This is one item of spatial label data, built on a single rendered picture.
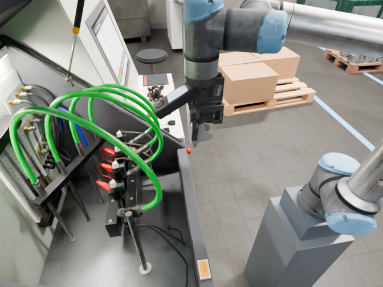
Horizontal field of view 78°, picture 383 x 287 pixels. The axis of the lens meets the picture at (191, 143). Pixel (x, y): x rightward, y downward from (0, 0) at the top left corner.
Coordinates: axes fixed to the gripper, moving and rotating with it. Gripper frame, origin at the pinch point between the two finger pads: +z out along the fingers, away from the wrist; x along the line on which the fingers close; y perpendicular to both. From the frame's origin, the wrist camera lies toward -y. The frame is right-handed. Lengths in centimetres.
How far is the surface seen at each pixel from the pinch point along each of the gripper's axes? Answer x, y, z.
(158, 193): -16.8, -9.8, -1.3
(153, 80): 95, -11, 25
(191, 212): -3.3, -0.6, 28.6
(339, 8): 423, 358, 59
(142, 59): 215, -22, 57
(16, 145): -2.1, -41.6, -6.5
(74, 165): 10.2, -37.6, 13.7
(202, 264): -21.5, 0.0, 27.4
